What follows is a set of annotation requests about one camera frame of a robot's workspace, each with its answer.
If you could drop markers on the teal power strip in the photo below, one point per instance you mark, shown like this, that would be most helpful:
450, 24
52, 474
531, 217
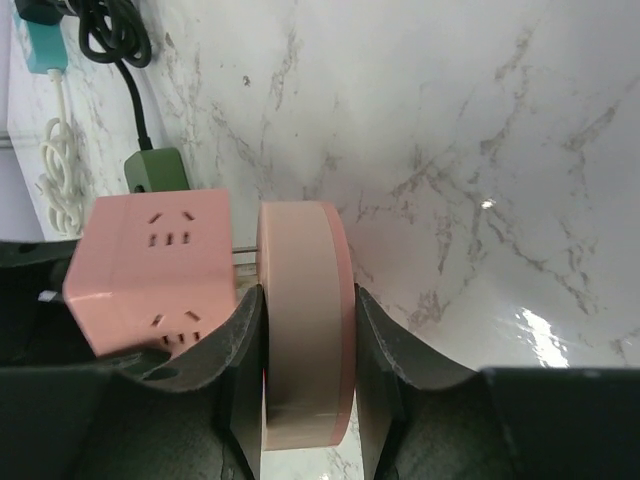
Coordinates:
42, 46

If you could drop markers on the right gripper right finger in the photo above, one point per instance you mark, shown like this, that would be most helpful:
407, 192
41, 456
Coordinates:
424, 416

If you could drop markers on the pink cube socket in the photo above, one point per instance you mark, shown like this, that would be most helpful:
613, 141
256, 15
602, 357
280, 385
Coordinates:
153, 269

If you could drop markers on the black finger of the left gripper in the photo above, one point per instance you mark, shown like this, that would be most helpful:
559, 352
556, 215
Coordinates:
37, 327

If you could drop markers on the green power strip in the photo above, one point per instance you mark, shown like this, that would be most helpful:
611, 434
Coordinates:
156, 170

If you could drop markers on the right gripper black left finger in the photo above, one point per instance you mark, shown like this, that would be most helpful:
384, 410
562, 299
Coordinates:
142, 415

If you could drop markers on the pink round socket base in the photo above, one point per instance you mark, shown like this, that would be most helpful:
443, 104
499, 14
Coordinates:
305, 269

